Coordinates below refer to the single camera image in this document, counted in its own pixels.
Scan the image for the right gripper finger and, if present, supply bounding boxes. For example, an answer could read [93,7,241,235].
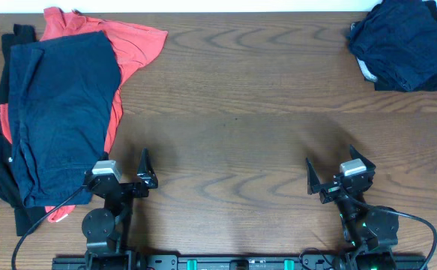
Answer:
[349,145,376,170]
[306,157,321,194]

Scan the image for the navy blue denim shorts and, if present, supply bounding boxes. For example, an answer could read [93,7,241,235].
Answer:
[8,31,121,207]

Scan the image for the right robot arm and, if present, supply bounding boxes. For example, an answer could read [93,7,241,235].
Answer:
[306,145,399,270]

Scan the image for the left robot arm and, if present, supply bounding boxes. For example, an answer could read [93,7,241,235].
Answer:
[82,148,158,270]

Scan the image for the black t-shirt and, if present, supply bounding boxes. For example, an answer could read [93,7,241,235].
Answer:
[0,24,46,236]

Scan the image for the folded navy garment pile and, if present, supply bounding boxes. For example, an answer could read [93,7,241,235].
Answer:
[347,0,437,92]

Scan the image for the red printed t-shirt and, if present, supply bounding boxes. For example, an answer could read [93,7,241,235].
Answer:
[0,7,168,223]

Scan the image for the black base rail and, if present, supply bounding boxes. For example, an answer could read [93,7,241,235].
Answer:
[52,253,425,270]

